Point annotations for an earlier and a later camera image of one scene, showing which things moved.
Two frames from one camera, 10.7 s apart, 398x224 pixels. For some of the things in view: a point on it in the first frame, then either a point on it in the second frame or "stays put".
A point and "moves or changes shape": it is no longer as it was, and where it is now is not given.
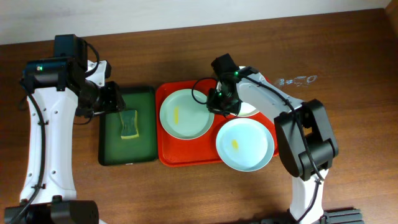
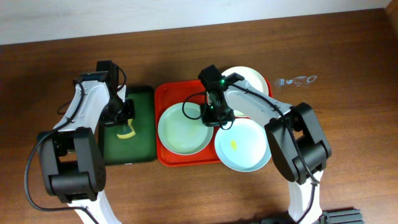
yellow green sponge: (129, 119) moves or changes shape
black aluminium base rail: (342, 216) stays put
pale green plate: (184, 114) moves or changes shape
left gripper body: (112, 97) → (119, 119)
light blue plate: (245, 144) stays put
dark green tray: (139, 150) stays put
